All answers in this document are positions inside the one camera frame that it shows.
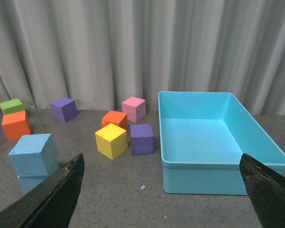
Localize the cracked purple foam cube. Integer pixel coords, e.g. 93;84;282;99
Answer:
130;123;154;155

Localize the light blue plastic bin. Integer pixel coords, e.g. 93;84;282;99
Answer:
158;91;285;195

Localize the chipped orange foam cube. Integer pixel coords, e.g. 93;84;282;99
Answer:
101;110;128;131

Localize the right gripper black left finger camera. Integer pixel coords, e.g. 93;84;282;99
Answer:
0;153;85;228

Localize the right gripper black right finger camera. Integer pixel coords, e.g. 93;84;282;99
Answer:
239;153;285;228

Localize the light blue foam cube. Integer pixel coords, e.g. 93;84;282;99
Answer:
17;176;48;194
9;133;59;177

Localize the pink foam cube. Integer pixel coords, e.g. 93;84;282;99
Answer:
122;96;146;123

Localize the green foam cube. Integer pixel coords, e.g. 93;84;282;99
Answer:
0;98;25;114

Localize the yellow foam cube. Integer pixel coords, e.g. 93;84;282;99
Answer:
95;123;128;160

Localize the grey curtain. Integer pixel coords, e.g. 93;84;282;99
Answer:
0;0;285;115

